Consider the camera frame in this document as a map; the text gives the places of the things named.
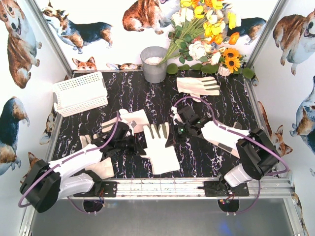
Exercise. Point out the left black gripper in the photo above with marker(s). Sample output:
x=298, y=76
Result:
x=137, y=147

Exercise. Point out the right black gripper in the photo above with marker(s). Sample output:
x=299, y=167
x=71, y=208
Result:
x=176, y=131

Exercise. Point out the white grey glove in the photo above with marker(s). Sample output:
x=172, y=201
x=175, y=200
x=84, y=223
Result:
x=163, y=161
x=156, y=138
x=231, y=150

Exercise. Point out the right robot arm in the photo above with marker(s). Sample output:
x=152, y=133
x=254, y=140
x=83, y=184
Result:
x=256, y=153

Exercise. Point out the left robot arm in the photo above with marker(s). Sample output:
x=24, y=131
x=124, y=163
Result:
x=82, y=172

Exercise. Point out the white perforated storage basket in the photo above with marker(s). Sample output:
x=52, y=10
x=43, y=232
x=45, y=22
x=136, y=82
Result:
x=80, y=94

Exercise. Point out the green moss stone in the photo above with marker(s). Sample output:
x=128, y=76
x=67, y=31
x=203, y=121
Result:
x=248, y=73
x=172, y=69

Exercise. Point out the grey metal bucket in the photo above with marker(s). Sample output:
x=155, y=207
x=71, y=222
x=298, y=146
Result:
x=154, y=68

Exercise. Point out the small sunflower pot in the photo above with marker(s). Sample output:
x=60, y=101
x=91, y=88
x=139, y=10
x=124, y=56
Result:
x=231, y=61

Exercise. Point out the green moss stone right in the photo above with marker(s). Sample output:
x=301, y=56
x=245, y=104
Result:
x=248, y=73

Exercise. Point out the artificial flower bouquet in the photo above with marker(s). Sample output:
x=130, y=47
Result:
x=199, y=29

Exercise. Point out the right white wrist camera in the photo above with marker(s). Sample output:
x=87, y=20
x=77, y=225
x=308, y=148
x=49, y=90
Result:
x=176, y=118

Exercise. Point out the aluminium front rail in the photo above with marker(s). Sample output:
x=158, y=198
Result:
x=193, y=188

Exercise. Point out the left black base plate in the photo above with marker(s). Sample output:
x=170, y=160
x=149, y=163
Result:
x=101, y=188

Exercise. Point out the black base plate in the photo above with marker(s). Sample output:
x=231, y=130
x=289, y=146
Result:
x=219, y=189
x=101, y=188

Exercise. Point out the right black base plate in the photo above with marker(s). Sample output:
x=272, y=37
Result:
x=219, y=189

